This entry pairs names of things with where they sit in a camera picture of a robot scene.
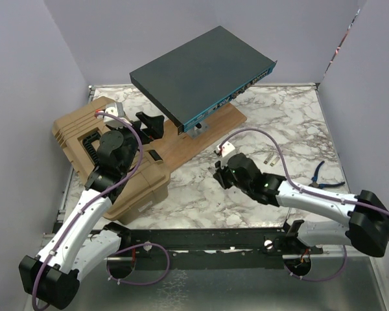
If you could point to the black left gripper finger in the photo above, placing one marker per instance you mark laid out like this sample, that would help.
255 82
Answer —
156 126
144 118

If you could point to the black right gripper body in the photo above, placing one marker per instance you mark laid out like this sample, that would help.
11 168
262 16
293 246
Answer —
229 179

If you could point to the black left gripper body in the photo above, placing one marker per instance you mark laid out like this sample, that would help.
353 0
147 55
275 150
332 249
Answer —
139 131

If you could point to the dark grey network switch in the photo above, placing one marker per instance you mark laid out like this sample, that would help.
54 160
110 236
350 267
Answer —
194 80

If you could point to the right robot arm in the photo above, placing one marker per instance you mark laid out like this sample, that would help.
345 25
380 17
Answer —
361 221

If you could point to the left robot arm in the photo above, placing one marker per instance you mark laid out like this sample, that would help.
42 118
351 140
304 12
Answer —
53 276

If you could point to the wooden base board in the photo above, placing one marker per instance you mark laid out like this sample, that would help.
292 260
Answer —
176 149

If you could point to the tan plastic tool case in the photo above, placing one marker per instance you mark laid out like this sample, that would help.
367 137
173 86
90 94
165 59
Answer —
78 133

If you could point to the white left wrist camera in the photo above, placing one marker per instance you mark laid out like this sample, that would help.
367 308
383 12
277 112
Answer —
114 108

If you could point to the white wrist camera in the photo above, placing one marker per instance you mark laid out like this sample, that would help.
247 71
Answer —
114 108
225 150

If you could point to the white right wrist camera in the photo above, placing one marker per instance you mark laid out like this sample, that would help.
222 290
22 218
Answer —
225 150

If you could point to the silver metal switch stand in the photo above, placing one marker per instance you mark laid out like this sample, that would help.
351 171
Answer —
197 130

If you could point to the black metal mounting rail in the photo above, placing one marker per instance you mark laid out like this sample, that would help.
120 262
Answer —
211 249

